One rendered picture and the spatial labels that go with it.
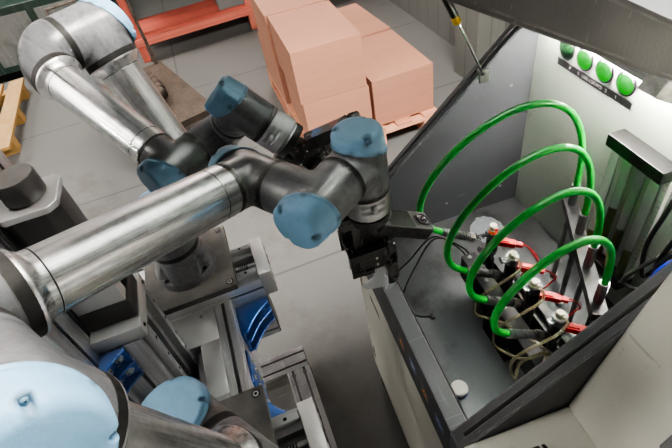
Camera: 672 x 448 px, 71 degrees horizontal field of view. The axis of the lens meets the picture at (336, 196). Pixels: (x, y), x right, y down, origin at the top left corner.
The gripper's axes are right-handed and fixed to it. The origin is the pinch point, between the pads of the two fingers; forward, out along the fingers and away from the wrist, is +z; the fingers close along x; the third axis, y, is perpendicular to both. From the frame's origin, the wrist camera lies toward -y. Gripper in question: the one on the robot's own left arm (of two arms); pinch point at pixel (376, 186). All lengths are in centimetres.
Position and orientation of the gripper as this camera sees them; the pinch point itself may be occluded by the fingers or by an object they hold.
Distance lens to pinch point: 93.3
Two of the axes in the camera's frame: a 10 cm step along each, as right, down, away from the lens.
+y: -6.0, 7.1, 3.6
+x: 0.4, 4.9, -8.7
